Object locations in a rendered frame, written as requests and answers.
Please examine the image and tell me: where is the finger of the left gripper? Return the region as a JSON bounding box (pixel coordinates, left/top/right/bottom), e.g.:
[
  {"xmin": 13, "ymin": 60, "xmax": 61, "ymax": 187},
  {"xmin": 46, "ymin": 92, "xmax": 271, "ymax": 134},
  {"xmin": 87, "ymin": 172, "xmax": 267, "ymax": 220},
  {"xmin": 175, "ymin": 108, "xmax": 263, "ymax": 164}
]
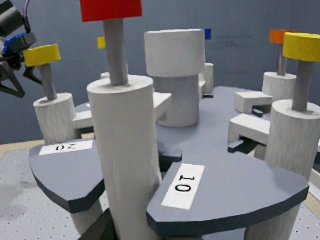
[
  {"xmin": 23, "ymin": 66, "xmax": 43, "ymax": 86},
  {"xmin": 0, "ymin": 61, "xmax": 25, "ymax": 98}
]

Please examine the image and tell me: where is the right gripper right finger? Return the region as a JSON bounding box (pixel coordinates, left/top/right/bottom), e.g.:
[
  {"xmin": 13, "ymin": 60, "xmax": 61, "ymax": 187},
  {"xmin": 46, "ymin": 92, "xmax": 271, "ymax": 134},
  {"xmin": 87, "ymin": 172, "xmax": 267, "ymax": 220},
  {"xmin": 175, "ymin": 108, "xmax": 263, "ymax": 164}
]
[{"xmin": 163, "ymin": 235, "xmax": 203, "ymax": 240}]

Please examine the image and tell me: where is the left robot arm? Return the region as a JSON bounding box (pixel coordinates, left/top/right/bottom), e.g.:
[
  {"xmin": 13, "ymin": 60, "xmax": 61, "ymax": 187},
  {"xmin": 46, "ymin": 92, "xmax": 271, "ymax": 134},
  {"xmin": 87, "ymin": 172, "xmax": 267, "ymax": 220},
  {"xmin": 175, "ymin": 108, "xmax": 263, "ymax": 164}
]
[{"xmin": 0, "ymin": 0, "xmax": 37, "ymax": 53}]

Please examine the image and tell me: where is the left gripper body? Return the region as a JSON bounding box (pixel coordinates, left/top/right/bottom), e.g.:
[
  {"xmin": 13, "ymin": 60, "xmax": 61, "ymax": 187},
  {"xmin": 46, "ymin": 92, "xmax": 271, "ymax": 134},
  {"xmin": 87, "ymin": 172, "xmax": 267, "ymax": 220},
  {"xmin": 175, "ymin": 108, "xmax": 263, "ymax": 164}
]
[{"xmin": 0, "ymin": 32, "xmax": 28, "ymax": 71}]

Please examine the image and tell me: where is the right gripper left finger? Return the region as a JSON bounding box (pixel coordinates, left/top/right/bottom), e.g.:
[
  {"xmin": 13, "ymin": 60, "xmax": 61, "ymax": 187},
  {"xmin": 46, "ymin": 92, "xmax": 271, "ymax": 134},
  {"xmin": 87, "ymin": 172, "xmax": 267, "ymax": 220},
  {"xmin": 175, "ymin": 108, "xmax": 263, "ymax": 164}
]
[{"xmin": 77, "ymin": 207, "xmax": 117, "ymax": 240}]

